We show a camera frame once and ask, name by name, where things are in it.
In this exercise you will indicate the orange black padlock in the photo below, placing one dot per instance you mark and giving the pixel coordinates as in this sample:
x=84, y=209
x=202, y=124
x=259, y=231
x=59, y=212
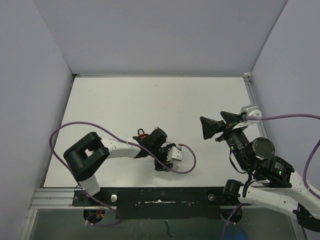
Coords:
x=141, y=133

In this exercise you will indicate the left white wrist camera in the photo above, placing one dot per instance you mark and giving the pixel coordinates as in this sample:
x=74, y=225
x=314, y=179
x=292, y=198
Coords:
x=175, y=154

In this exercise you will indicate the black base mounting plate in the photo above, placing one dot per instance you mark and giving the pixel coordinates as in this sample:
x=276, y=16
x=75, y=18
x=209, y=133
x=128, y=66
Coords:
x=155, y=203

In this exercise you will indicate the aluminium frame rail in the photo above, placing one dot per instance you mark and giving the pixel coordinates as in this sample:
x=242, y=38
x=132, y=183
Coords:
x=299, y=233

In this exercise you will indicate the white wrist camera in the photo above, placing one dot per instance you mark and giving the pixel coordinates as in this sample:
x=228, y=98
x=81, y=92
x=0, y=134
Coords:
x=175, y=154
x=251, y=113

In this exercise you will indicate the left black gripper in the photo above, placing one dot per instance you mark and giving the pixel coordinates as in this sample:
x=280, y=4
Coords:
x=163, y=160

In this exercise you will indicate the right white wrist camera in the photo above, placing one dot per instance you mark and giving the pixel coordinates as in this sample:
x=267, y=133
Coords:
x=251, y=113

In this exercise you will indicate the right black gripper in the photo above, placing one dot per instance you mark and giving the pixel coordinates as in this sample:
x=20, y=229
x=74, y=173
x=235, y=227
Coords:
x=209, y=126

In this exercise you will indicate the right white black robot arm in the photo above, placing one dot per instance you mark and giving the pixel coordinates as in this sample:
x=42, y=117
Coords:
x=272, y=182

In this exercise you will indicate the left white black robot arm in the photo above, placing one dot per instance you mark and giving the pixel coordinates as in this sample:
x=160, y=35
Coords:
x=87, y=155

